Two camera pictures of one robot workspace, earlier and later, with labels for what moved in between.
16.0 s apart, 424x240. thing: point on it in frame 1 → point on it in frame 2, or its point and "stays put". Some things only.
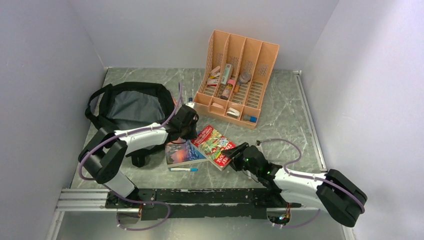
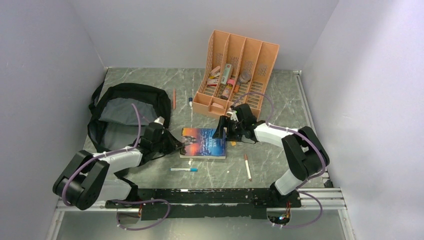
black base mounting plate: x=210 y=203 stays put
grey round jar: x=245 y=77 stays put
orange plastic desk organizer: x=236 y=70 stays put
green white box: x=226 y=74 stays put
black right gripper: x=235 y=161 → x=225 y=121
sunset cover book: x=180 y=152 → x=206 y=146
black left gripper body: x=189 y=132 → x=165 y=146
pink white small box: x=212 y=82 stays put
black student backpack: x=119 y=106 stays put
